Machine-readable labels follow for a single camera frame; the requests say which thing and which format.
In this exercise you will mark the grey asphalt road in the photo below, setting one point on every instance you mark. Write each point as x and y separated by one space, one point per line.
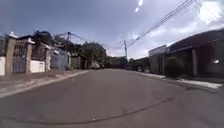
110 100

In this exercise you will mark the round dark bush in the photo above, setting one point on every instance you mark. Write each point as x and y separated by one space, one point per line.
174 67

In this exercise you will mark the wall with metal gate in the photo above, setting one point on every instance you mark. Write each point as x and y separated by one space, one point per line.
20 58

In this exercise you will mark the utility pole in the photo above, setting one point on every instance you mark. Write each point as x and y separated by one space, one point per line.
126 50

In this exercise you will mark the pale building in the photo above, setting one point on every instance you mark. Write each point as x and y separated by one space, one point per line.
157 58

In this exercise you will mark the low dark building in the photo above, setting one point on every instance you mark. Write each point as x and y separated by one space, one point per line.
118 63

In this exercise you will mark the vehicle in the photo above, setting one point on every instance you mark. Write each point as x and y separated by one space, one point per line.
94 65

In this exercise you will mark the dark green tree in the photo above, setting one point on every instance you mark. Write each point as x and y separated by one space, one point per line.
94 51

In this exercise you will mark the pale concrete pavement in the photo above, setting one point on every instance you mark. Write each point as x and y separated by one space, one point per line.
196 82

